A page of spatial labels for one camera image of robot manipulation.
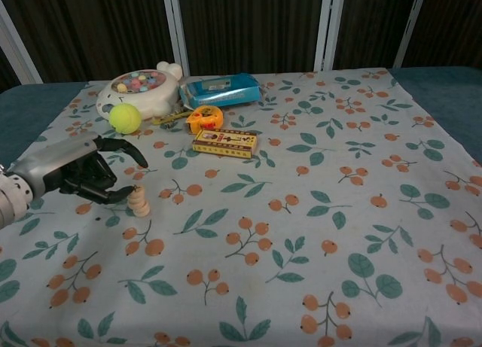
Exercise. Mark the floral leaf fruit tablecloth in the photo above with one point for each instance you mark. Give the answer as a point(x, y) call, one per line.
point(263, 196)

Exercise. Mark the blue cardboard box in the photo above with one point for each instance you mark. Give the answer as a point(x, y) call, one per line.
point(226, 93)

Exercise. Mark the yellow tennis ball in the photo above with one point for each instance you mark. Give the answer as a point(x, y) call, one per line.
point(125, 118)

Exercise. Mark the orange tape measure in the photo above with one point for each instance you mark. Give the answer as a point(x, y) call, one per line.
point(206, 119)

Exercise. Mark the white fishing game toy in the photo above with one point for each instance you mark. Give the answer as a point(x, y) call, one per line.
point(150, 95)

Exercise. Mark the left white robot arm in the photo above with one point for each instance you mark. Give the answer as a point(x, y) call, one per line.
point(9, 204)

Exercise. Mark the yellow green key bunch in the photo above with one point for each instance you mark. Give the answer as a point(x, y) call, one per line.
point(169, 118)

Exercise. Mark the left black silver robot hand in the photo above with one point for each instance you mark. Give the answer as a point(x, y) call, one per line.
point(56, 162)

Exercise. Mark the white partition frame post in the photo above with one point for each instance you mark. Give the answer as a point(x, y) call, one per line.
point(327, 27)
point(410, 27)
point(177, 31)
point(19, 49)

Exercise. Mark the dark ribbed partition panel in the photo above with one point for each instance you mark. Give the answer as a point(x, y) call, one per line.
point(94, 27)
point(452, 23)
point(248, 27)
point(373, 23)

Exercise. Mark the wooden black-character chess piece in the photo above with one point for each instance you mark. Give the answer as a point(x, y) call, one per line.
point(144, 212)
point(139, 190)
point(138, 196)

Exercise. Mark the teal padded table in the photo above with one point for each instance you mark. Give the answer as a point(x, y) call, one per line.
point(22, 110)

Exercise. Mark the yellow red chess box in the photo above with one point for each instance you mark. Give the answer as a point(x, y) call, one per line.
point(226, 143)

